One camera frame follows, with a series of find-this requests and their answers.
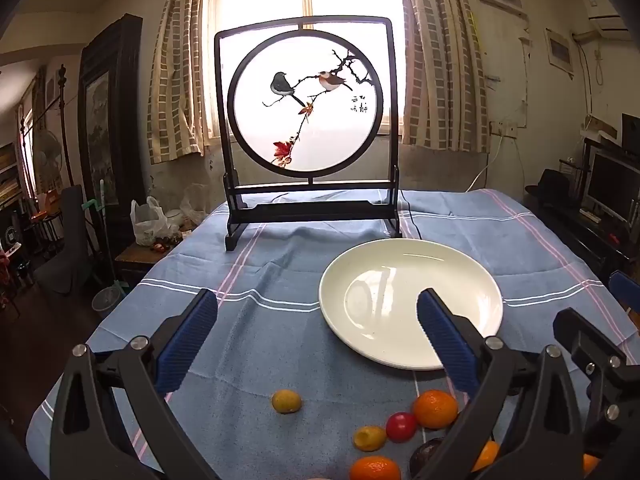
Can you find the bright window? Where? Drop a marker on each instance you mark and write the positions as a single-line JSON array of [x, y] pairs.
[[260, 0]]

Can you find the beige checked curtain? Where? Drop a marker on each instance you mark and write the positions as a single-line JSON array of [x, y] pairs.
[[175, 85], [440, 85]]

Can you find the dark low cabinet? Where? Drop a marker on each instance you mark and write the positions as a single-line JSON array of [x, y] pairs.
[[575, 230]]

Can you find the computer monitor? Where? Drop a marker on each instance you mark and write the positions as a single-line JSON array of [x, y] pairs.
[[612, 185]]

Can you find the grey chair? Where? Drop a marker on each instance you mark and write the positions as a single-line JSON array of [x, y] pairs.
[[70, 240]]

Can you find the small wall frame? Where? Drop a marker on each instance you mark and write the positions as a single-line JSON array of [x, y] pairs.
[[560, 52]]

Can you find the white air conditioner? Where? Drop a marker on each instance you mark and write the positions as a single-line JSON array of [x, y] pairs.
[[605, 22]]

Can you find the mop with green clamp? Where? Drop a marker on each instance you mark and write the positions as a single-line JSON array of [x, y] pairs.
[[106, 240]]

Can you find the dark framed painting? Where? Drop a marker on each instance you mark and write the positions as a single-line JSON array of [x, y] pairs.
[[107, 110]]

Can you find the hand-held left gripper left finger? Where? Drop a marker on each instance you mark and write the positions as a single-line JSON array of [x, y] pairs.
[[185, 345]]

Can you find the wooden side table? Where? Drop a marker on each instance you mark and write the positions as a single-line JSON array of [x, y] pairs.
[[137, 260]]

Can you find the dark purple plum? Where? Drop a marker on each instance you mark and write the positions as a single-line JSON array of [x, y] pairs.
[[422, 457]]

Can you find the black hat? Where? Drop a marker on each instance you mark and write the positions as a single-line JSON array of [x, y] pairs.
[[552, 185]]

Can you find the red cherry tomato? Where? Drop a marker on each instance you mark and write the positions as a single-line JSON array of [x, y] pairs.
[[401, 426]]

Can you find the clear plastic bag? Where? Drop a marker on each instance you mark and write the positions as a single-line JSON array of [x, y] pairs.
[[194, 205]]

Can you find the white plastic bag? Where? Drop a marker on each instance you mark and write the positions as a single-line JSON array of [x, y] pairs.
[[147, 222]]

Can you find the bird painting table screen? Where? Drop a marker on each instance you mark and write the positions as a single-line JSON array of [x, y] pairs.
[[300, 212]]

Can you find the bookshelf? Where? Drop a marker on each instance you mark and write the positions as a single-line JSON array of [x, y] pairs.
[[10, 175]]

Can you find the small yellow-green fruit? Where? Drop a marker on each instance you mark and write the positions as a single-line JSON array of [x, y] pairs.
[[286, 402]]

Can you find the grey bucket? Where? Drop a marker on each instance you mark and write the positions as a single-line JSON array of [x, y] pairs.
[[107, 301]]

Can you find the blue striped tablecloth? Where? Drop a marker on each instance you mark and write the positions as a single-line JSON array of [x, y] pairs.
[[280, 330]]

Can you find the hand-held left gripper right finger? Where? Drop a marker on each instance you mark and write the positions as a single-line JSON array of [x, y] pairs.
[[447, 340]]

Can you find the standing fan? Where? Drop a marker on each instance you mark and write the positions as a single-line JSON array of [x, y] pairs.
[[47, 155]]

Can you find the white round plate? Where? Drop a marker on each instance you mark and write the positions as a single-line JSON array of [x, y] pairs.
[[380, 270]]

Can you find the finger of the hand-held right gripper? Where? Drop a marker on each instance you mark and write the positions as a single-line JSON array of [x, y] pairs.
[[627, 295], [580, 340]]

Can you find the orange mandarin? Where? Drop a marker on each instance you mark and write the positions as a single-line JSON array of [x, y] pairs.
[[590, 462], [435, 409], [487, 455], [375, 469]]

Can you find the dark coat stand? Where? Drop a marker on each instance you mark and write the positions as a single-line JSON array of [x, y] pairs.
[[62, 110]]

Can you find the wall outlet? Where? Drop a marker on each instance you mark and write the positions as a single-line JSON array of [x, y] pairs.
[[502, 128]]

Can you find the yellow-green oval fruit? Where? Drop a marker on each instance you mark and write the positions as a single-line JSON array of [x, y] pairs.
[[370, 438]]

